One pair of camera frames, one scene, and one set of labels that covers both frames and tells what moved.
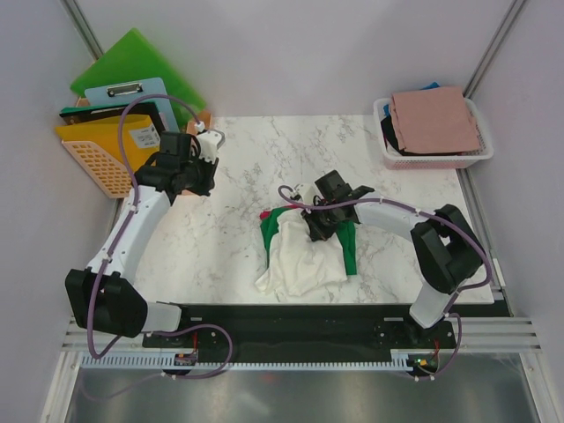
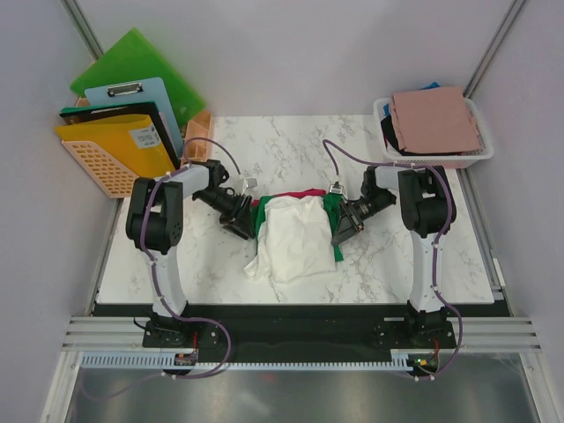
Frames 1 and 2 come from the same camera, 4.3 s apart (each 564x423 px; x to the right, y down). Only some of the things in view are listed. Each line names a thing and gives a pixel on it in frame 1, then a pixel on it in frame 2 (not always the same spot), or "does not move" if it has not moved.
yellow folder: (140, 137) does not move
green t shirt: (345, 232) -> (332, 203)
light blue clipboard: (123, 92) does not move
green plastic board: (133, 59) does not move
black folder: (80, 114) does not move
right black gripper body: (324, 219) -> (352, 216)
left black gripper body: (199, 174) -> (233, 218)
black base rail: (394, 326) does not move
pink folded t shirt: (434, 121) does not move
